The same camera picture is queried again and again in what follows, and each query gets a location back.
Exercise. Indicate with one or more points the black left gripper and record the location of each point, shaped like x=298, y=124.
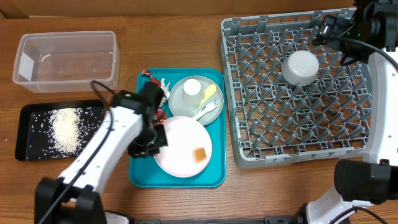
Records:
x=135, y=150

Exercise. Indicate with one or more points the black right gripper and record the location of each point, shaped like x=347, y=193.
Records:
x=339, y=27

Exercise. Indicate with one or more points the pink round plate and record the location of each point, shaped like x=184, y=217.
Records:
x=183, y=134

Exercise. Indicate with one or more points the orange food cube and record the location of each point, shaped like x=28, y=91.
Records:
x=199, y=155

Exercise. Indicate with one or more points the white napkin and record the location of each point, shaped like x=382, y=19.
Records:
x=165, y=87

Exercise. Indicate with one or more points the grey bowl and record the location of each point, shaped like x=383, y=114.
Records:
x=300, y=68

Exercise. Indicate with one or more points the small red candy wrapper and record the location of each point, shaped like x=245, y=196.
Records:
x=147, y=73

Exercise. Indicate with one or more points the red snack wrapper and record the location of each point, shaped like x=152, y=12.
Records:
x=160, y=117

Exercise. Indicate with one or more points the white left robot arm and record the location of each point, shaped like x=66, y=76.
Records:
x=129, y=125

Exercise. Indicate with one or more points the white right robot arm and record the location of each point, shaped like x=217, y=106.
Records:
x=370, y=37

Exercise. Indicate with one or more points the grey plastic dishwasher rack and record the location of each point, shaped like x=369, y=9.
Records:
x=275, y=123

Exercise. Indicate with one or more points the teal serving tray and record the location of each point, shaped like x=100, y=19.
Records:
x=146, y=173

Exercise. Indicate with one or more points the grey round plate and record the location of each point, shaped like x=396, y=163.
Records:
x=183, y=104

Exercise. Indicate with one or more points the white plastic cup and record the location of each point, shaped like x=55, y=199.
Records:
x=192, y=92

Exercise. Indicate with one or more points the white plastic fork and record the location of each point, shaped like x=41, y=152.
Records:
x=209, y=107

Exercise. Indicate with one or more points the grey plastic knife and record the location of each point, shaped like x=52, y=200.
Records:
x=202, y=107

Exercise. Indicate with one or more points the yellow plastic spoon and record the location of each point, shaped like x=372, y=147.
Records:
x=210, y=90

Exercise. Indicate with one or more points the black tray with rice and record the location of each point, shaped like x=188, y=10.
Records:
x=57, y=130

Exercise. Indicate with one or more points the clear plastic bin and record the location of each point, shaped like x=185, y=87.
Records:
x=56, y=62

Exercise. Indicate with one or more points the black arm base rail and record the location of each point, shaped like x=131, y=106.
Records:
x=211, y=221

